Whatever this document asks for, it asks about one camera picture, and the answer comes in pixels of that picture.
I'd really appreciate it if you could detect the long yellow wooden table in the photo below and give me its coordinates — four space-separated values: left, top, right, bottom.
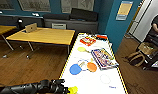
0 24 17 58
5 27 77 60

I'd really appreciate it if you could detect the yellow gaming table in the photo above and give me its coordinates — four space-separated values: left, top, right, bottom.
58 32 129 94

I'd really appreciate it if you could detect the yellow wall sign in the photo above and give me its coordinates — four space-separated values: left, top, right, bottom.
115 0 134 22

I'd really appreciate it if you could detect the orange game box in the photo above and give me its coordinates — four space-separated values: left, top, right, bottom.
79 35 98 47

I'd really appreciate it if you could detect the tan woven basket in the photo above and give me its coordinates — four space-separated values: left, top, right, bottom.
138 41 158 58

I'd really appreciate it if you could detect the blue bowl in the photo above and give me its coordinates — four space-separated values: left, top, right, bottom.
69 63 83 76

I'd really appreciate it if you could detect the tan open box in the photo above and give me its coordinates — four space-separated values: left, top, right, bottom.
24 22 39 34

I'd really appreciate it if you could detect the interior glass window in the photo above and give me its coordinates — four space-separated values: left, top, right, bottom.
0 0 15 11
60 0 96 14
17 0 52 13

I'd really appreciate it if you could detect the long dark grey bench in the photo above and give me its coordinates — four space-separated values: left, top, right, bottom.
0 13 46 30

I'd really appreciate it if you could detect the dark grey sofa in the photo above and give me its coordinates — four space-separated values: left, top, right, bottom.
43 7 100 34

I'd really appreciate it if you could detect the person in dark shirt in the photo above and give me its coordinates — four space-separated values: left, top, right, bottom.
150 11 158 36

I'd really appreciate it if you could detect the clear ring-shaped bowl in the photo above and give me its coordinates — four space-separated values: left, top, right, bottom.
99 73 112 85

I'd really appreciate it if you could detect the small blue piece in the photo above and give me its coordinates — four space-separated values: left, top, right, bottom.
108 85 117 90

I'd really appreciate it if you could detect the white rectangular pad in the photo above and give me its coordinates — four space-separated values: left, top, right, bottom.
51 23 67 31

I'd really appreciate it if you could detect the small yellow cup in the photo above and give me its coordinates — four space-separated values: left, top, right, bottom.
68 85 79 94

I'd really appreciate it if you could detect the red and black paddle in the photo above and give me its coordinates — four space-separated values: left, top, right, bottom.
95 34 109 41

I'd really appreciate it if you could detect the blue plate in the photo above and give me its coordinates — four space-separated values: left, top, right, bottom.
76 59 90 70

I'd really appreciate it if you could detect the tan backpack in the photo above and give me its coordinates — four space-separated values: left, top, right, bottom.
126 51 146 68

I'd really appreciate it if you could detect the orange bowl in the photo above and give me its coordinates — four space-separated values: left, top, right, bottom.
86 61 99 74

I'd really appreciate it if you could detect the black chair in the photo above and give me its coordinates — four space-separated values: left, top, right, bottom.
15 18 26 30

